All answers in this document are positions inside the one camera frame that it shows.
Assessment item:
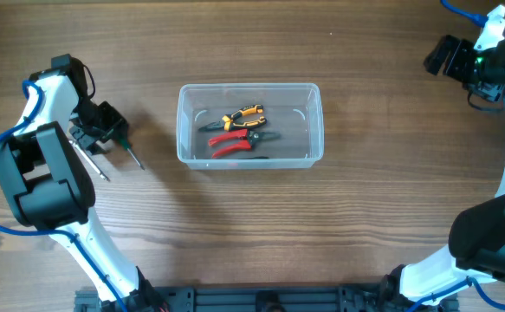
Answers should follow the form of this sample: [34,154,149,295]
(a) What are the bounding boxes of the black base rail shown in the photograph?
[73,283,459,312]

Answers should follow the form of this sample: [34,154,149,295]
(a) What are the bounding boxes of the red black small screwdriver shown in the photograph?
[234,156,269,160]

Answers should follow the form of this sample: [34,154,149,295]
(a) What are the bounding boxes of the red handled cutters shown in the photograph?
[208,129,281,159]

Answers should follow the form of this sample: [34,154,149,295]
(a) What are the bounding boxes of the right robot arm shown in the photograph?
[376,2,505,311]

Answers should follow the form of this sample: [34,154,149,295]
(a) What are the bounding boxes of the left blue cable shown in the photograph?
[0,79,130,312]

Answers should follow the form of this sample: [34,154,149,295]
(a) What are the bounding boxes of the silver ratchet wrench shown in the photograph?
[69,140,110,182]

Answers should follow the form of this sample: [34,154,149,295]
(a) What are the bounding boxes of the orange black pliers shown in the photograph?
[198,104,267,132]

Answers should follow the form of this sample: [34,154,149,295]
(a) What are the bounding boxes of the clear plastic container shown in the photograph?
[177,83,325,170]

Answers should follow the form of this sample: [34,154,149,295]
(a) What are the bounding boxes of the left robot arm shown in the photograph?
[0,54,170,311]

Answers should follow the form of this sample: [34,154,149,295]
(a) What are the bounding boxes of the green handled screwdriver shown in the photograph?
[116,134,145,170]

